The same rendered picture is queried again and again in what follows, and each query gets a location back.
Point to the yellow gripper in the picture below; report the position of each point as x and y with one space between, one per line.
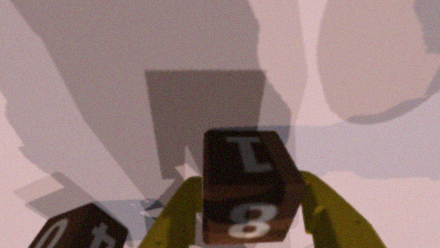
328 217

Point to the brown cube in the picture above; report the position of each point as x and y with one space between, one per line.
252 188
84 227

